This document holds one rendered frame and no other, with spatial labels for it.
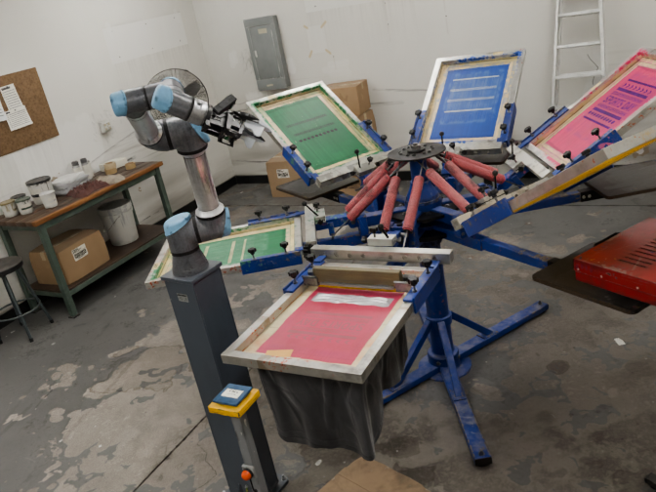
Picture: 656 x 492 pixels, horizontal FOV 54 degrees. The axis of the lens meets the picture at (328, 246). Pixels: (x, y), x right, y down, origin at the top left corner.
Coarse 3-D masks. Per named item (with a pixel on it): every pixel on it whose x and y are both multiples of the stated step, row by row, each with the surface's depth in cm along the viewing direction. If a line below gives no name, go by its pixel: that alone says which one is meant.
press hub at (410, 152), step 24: (408, 144) 341; (432, 144) 332; (408, 192) 335; (432, 192) 331; (432, 216) 323; (432, 240) 326; (432, 312) 358; (432, 336) 365; (432, 360) 369; (456, 360) 369
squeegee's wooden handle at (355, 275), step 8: (320, 272) 279; (328, 272) 277; (336, 272) 275; (344, 272) 273; (352, 272) 271; (360, 272) 269; (368, 272) 267; (376, 272) 265; (384, 272) 263; (392, 272) 262; (400, 272) 262; (320, 280) 280; (328, 280) 278; (336, 280) 277; (344, 280) 275; (352, 280) 272; (360, 280) 271; (368, 280) 269; (376, 280) 267; (384, 280) 265; (392, 280) 263; (400, 280) 262
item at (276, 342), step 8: (320, 288) 284; (328, 288) 282; (336, 288) 281; (312, 296) 278; (304, 304) 273; (312, 304) 271; (320, 304) 270; (328, 304) 269; (336, 304) 268; (344, 304) 266; (296, 312) 267; (304, 312) 266; (288, 320) 262; (296, 320) 261; (280, 328) 257; (288, 328) 256; (272, 336) 253; (280, 336) 252; (264, 344) 248; (272, 344) 247; (280, 344) 246; (288, 344) 245; (296, 344) 244; (304, 344) 243; (312, 344) 242; (264, 352) 242; (296, 352) 238; (304, 352) 237
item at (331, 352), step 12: (396, 300) 261; (348, 312) 259; (360, 312) 257; (372, 312) 255; (384, 312) 254; (372, 324) 247; (360, 336) 241; (312, 348) 239; (324, 348) 237; (336, 348) 236; (348, 348) 234; (360, 348) 233; (324, 360) 230; (336, 360) 228; (348, 360) 227
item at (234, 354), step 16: (416, 272) 275; (304, 288) 284; (288, 304) 273; (272, 320) 263; (400, 320) 240; (240, 336) 250; (256, 336) 253; (384, 336) 231; (224, 352) 241; (240, 352) 239; (368, 352) 223; (384, 352) 228; (272, 368) 230; (288, 368) 226; (304, 368) 223; (320, 368) 219; (336, 368) 218; (352, 368) 216; (368, 368) 217
